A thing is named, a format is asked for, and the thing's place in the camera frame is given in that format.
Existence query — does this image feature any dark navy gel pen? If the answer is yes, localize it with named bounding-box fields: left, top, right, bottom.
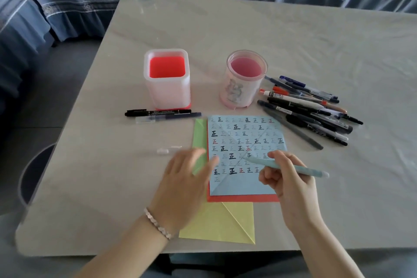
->
left=135, top=112, right=202, bottom=124

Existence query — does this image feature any square white red pen holder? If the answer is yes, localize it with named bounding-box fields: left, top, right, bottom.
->
left=143, top=49, right=191, bottom=111

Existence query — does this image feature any red paper sheet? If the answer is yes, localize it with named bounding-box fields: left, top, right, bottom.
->
left=205, top=118, right=281, bottom=203

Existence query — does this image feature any light blue pen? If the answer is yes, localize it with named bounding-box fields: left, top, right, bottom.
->
left=243, top=156, right=330, bottom=179

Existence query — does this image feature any round pink pen holder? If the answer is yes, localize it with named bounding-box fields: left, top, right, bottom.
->
left=218, top=50, right=268, bottom=108

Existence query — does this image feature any silver link bracelet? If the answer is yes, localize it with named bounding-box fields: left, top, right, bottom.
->
left=143, top=207, right=172, bottom=241

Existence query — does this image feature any person's right hand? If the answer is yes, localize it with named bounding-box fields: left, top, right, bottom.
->
left=259, top=149, right=321, bottom=233

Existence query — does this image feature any pile of assorted pens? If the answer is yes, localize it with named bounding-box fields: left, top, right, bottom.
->
left=256, top=75, right=364, bottom=147

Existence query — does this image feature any person's left hand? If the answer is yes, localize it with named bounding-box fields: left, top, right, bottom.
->
left=148, top=148, right=221, bottom=233

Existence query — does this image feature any yellow paper sheet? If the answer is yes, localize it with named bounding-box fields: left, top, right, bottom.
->
left=178, top=202, right=256, bottom=245

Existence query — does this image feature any green paper sheet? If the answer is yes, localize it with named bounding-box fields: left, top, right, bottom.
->
left=192, top=119, right=209, bottom=176

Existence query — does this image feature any black marker pen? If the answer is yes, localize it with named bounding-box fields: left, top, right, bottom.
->
left=125, top=109, right=192, bottom=117

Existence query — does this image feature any blue paper with writing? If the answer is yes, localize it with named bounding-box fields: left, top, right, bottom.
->
left=207, top=115, right=289, bottom=197

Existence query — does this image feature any long grey pen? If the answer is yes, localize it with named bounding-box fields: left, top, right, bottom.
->
left=262, top=106, right=324, bottom=151

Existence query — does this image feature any small clear pen cap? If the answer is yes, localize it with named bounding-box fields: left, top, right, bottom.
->
left=156, top=146, right=183, bottom=155

